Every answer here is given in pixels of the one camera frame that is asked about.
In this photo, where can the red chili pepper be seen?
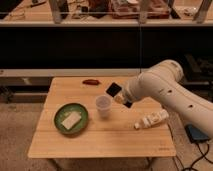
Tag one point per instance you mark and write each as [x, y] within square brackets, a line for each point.
[91, 82]

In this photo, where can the white plastic bottle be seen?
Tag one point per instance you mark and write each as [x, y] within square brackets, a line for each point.
[151, 120]

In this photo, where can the green plate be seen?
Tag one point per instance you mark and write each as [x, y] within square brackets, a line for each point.
[64, 111]

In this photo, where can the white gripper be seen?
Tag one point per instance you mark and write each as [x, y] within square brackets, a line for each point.
[114, 89]

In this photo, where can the dark blue power adapter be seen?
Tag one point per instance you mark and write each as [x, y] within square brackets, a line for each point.
[195, 135]

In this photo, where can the wooden folding table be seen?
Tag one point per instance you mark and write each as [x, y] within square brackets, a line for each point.
[102, 138]

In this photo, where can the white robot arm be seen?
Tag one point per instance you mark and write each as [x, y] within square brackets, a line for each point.
[161, 82]

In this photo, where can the white rectangular eraser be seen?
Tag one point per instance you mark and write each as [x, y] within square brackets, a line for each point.
[71, 120]

